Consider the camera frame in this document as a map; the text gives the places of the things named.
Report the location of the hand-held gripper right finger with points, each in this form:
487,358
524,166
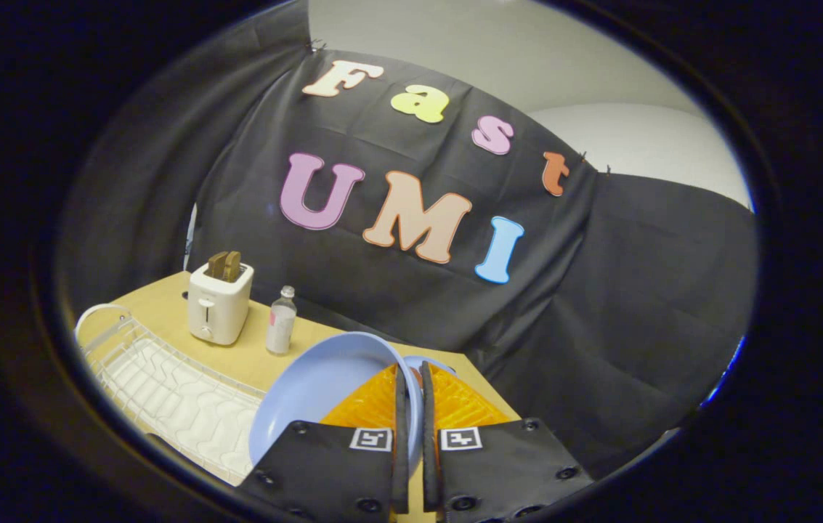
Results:
428,436

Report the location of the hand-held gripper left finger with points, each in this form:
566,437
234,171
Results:
401,436

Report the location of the light blue plate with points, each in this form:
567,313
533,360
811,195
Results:
317,392

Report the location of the black backdrop cloth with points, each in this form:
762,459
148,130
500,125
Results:
411,290

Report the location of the clear plastic bottle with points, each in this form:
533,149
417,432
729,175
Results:
281,324

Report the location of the white toaster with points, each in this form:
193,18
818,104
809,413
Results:
216,305

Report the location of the brown toast slice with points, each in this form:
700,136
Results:
217,266
232,266

